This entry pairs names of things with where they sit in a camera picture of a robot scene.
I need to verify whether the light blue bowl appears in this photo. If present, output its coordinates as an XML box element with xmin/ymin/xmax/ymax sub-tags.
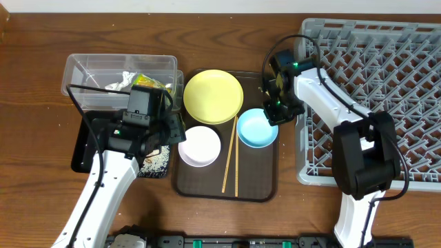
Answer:
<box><xmin>236</xmin><ymin>108</ymin><xmax>278</xmax><ymax>149</ymax></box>

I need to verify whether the white bowl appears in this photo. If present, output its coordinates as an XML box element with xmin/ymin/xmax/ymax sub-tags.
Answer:
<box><xmin>178</xmin><ymin>126</ymin><xmax>221</xmax><ymax>167</ymax></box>

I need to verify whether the green snack wrapper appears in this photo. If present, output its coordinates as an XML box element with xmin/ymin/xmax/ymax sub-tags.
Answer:
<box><xmin>132</xmin><ymin>74</ymin><xmax>172</xmax><ymax>93</ymax></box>

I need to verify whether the yellow plate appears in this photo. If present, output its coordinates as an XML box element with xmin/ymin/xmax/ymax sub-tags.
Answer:
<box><xmin>183</xmin><ymin>70</ymin><xmax>244</xmax><ymax>125</ymax></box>

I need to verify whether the white tissue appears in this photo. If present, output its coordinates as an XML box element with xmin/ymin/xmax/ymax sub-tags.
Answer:
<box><xmin>105</xmin><ymin>71</ymin><xmax>137</xmax><ymax>92</ymax></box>

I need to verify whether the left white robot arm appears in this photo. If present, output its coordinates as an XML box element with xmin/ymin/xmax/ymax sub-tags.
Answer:
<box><xmin>52</xmin><ymin>123</ymin><xmax>171</xmax><ymax>247</ymax></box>

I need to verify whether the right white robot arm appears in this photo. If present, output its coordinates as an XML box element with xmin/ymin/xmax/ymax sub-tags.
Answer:
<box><xmin>262</xmin><ymin>50</ymin><xmax>400</xmax><ymax>247</ymax></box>

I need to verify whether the black waste tray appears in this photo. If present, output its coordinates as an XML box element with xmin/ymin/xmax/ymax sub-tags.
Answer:
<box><xmin>70</xmin><ymin>110</ymin><xmax>173</xmax><ymax>179</ymax></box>

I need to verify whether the grey dishwasher rack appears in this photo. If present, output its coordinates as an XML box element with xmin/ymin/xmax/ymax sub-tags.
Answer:
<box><xmin>295</xmin><ymin>18</ymin><xmax>440</xmax><ymax>192</ymax></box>

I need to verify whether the spilled rice pile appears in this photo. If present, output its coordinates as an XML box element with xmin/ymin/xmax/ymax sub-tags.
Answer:
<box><xmin>141</xmin><ymin>145</ymin><xmax>170</xmax><ymax>173</ymax></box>

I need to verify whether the left wooden chopstick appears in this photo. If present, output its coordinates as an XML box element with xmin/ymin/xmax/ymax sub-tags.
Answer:
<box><xmin>221</xmin><ymin>115</ymin><xmax>238</xmax><ymax>194</ymax></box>

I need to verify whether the dark brown serving tray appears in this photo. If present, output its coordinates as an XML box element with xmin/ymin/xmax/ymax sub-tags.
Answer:
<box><xmin>172</xmin><ymin>71</ymin><xmax>278</xmax><ymax>203</ymax></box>

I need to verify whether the clear plastic bin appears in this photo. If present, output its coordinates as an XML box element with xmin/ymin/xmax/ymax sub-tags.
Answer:
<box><xmin>61</xmin><ymin>54</ymin><xmax>184</xmax><ymax>111</ymax></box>

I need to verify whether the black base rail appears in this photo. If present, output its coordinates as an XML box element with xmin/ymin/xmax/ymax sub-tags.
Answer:
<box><xmin>105</xmin><ymin>225</ymin><xmax>414</xmax><ymax>248</ymax></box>

